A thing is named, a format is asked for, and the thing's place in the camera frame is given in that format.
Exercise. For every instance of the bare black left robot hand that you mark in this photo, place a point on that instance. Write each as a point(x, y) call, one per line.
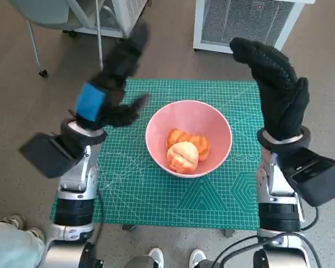
point(111, 92)

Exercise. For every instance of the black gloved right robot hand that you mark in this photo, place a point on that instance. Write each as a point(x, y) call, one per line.
point(284, 109)

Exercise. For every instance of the pink bowl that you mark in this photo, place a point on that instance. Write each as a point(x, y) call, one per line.
point(190, 117)

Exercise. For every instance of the rectangular striped toy bread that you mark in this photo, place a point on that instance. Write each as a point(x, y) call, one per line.
point(202, 143)

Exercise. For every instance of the round toy bread bun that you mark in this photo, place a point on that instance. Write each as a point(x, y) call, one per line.
point(182, 156)

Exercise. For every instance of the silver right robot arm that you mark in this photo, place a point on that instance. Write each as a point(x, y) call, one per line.
point(279, 215)

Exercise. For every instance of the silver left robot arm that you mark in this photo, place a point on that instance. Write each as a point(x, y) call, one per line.
point(78, 178)

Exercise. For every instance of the silver metal pole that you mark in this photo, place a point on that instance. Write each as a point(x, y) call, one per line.
point(100, 36)

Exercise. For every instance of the white mesh cabinet on casters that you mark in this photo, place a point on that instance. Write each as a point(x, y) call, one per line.
point(128, 11)

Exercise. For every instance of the large white mesh appliance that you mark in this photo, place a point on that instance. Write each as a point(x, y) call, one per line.
point(240, 22)

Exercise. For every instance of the grey chair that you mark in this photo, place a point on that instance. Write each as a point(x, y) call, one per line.
point(44, 11)

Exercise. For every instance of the green cutting mat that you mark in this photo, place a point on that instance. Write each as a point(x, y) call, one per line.
point(145, 201)

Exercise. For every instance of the black table leg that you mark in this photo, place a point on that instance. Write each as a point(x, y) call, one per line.
point(229, 233)
point(129, 227)

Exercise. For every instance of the white shoe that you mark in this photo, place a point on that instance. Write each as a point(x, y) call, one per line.
point(156, 255)
point(197, 256)

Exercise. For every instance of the person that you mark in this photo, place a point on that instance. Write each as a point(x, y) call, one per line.
point(11, 248)

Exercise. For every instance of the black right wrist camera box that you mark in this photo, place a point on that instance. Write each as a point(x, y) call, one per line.
point(315, 176)

